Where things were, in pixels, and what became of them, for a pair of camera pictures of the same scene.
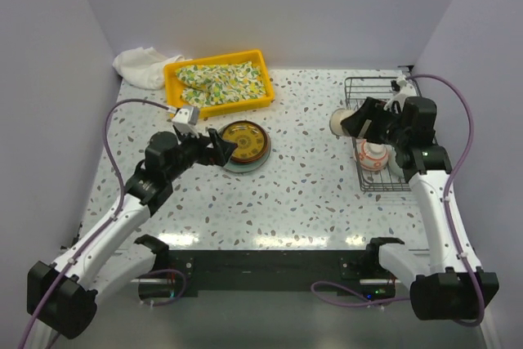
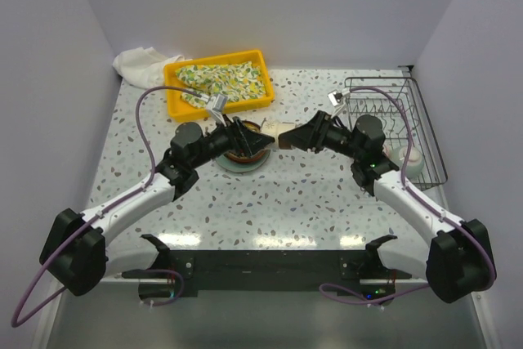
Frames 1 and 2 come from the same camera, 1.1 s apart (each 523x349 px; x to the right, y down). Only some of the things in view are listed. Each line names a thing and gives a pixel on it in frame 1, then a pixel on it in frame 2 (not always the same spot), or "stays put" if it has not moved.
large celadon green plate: x=239 y=167 stays put
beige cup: x=336 y=117 → x=274 y=129
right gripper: x=372 y=109 → x=312 y=135
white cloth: x=144 y=67 stays put
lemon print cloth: x=216 y=83 stays put
